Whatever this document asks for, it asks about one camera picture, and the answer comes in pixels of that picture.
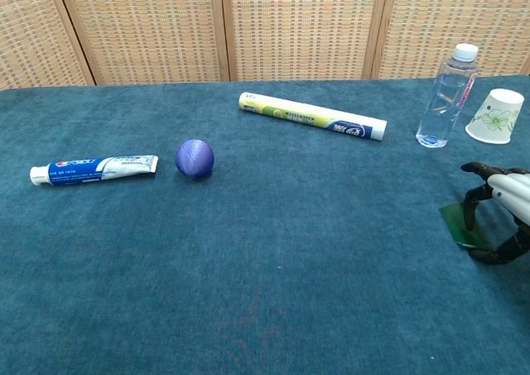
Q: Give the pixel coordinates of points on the floral paper cup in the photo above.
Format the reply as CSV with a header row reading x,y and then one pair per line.
x,y
494,118

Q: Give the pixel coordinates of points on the yellow white cling wrap roll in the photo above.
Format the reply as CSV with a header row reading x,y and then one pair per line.
x,y
306,115

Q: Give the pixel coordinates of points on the teal tablecloth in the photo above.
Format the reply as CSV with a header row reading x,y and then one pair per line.
x,y
248,246

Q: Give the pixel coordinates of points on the green tape strip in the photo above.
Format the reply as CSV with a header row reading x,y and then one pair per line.
x,y
455,222

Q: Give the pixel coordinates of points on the blue white toothpaste tube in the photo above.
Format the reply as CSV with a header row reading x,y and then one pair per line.
x,y
83,169

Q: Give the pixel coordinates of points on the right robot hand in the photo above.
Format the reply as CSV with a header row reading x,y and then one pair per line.
x,y
511,190

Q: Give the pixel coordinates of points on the woven rattan folding screen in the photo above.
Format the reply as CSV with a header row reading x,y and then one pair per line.
x,y
265,27

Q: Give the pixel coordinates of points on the purple ball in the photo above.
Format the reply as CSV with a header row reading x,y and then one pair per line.
x,y
194,159

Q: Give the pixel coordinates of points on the clear plastic water bottle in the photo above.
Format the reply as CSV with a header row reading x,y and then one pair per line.
x,y
443,102

